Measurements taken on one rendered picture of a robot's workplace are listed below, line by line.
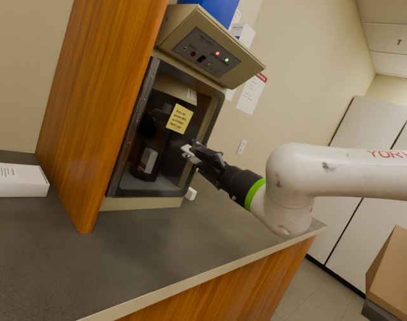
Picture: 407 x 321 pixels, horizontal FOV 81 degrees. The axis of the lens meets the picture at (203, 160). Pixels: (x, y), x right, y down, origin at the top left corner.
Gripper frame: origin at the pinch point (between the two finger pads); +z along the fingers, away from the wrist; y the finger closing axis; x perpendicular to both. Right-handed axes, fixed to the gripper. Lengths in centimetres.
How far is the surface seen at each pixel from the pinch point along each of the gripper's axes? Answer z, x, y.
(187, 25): -3.6, -1.6, 36.3
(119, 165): 3.6, 21.4, 6.0
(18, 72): 48, 29, 25
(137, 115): 3.7, 12.4, 17.5
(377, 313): -60, -20, -44
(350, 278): -46, -170, -255
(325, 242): -6, -183, -239
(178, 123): 3.5, 0.7, 10.0
